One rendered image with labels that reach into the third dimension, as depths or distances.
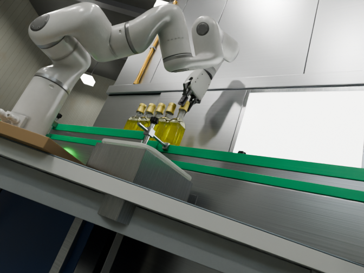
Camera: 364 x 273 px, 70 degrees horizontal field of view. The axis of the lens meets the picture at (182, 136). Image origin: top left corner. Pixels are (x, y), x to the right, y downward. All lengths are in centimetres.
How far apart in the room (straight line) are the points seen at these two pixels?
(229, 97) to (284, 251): 74
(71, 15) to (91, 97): 1198
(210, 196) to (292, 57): 72
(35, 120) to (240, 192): 55
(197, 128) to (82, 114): 1139
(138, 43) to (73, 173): 36
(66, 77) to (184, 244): 51
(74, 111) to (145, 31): 1195
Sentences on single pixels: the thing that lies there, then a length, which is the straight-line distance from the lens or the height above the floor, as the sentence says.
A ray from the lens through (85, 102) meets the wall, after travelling 1264.
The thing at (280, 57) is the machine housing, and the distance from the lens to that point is 124.
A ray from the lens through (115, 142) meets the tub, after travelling 63.
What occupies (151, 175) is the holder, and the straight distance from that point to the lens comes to 58.
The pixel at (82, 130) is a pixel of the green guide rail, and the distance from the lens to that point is 115.
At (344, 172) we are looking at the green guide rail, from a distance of 72.
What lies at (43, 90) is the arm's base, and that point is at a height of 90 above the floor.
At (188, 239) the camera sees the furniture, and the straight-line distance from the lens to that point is 56.
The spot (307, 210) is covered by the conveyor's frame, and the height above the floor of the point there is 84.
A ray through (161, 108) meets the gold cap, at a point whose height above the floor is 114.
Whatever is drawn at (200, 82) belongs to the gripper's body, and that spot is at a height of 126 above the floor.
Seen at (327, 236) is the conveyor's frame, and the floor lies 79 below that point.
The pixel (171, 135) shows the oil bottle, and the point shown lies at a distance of 96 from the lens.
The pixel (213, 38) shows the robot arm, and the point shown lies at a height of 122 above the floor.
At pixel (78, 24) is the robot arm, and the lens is 70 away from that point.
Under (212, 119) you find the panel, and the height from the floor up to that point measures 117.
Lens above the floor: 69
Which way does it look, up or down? 20 degrees up
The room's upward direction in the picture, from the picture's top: 20 degrees clockwise
